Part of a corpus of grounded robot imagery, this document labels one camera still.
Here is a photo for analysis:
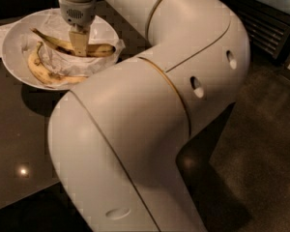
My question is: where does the black glass-door refrigerator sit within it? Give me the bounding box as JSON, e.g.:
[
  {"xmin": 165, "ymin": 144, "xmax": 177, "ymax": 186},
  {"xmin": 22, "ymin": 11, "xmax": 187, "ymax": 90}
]
[{"xmin": 220, "ymin": 0, "xmax": 290, "ymax": 64}]

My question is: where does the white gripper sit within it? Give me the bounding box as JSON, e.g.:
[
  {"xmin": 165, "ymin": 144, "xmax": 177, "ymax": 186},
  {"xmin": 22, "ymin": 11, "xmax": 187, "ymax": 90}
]
[{"xmin": 58, "ymin": 0, "xmax": 96, "ymax": 57}]

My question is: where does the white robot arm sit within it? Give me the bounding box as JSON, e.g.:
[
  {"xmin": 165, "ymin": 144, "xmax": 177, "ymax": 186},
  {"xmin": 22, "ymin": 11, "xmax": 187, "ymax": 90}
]
[{"xmin": 48, "ymin": 0, "xmax": 249, "ymax": 232}]

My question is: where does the spotted banana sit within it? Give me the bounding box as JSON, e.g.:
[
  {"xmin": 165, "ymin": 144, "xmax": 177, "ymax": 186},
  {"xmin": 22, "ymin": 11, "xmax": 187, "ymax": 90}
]
[
  {"xmin": 27, "ymin": 42, "xmax": 86, "ymax": 85},
  {"xmin": 31, "ymin": 28, "xmax": 116, "ymax": 58}
]

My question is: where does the white bowl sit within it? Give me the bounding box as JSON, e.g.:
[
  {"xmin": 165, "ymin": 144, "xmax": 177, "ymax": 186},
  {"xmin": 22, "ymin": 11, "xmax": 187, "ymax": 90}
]
[{"xmin": 2, "ymin": 9, "xmax": 125, "ymax": 90}]

